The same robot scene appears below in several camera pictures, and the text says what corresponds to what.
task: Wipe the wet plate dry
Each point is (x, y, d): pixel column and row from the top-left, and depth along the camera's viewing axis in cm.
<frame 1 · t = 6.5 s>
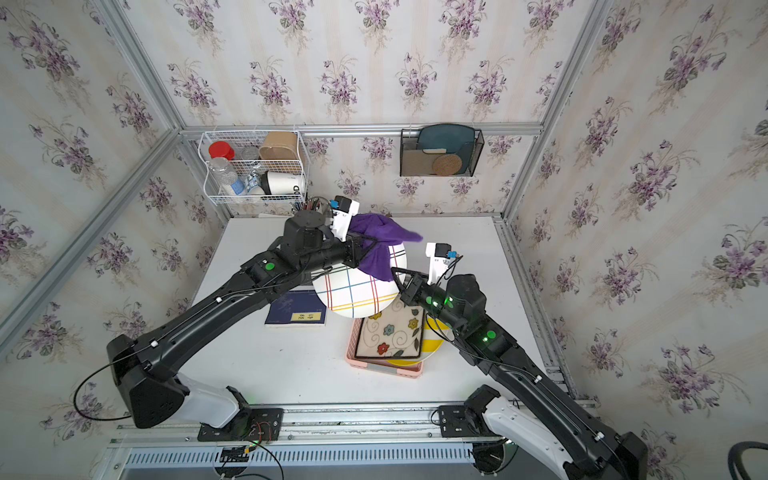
left hand: (383, 247, 68), fingers closed
right hand: (391, 272, 65), fingers closed
navy blue book: (302, 310, 94), on the table
pink perforated plastic tray: (378, 364, 79), point 6 cm above the table
white plaid round plate: (350, 292, 71), point 25 cm above the table
yellow striped round plate: (436, 331, 62), point 28 cm above the table
square floral plate: (396, 332, 85), point 6 cm above the table
round cork coaster: (447, 165, 99), point 28 cm above the table

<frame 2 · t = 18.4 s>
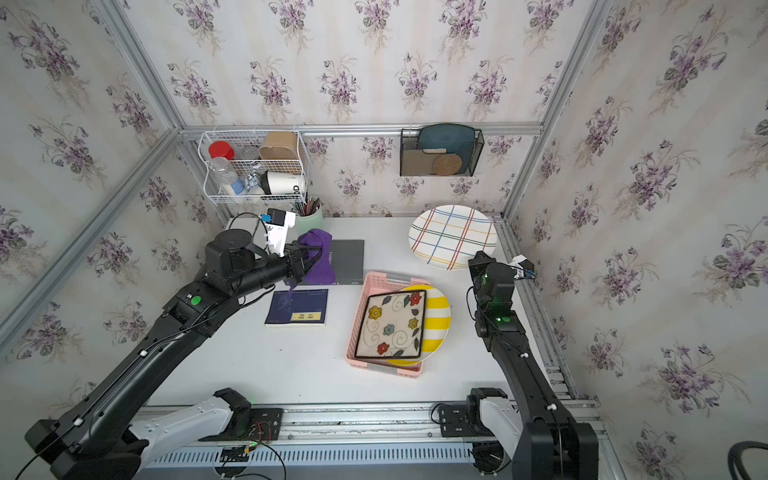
left hand: (328, 254, 63), fingers closed
right hand: (479, 248, 79), fingers closed
white plaid round plate: (448, 236, 88), point 22 cm above the table
purple microfibre cloth: (324, 268, 72), point 28 cm above the table
dark grey fashion book: (354, 263, 102), point 4 cm above the table
the other named things where they were.

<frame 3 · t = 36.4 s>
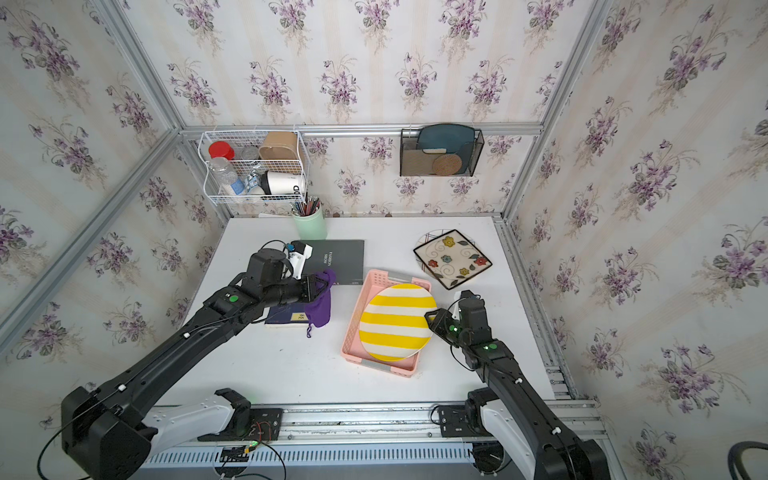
left hand: (333, 287, 75), fingers closed
right hand: (430, 317, 84), fingers open
yellow striped round plate: (393, 325, 89), point 3 cm above the table
square floral plate: (452, 258, 107), point 2 cm above the table
purple microfibre cloth: (318, 310, 75), point 19 cm above the table
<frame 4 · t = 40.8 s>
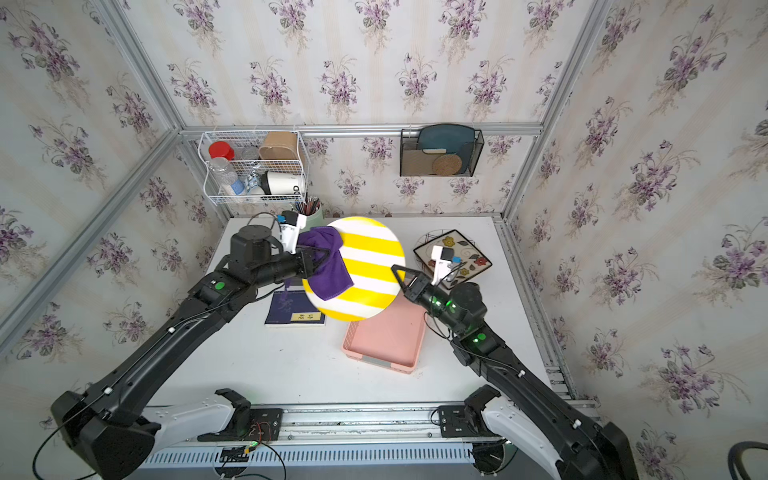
left hand: (335, 257, 70), fingers closed
right hand: (393, 270, 67), fingers closed
yellow striped round plate: (369, 250, 71), point 32 cm above the table
purple microfibre cloth: (332, 274, 70), point 29 cm above the table
